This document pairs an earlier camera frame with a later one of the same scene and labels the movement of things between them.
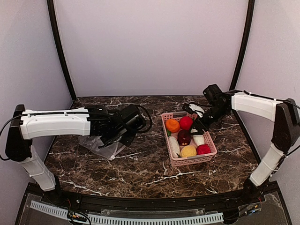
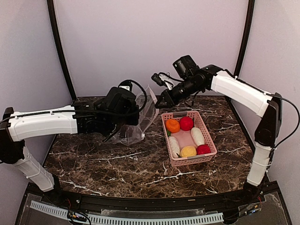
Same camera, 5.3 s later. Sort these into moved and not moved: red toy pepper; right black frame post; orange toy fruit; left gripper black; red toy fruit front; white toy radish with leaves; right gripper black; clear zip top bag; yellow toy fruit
Moved: left gripper black; clear zip top bag; right gripper black
Not moved: right black frame post; red toy pepper; white toy radish with leaves; orange toy fruit; yellow toy fruit; red toy fruit front
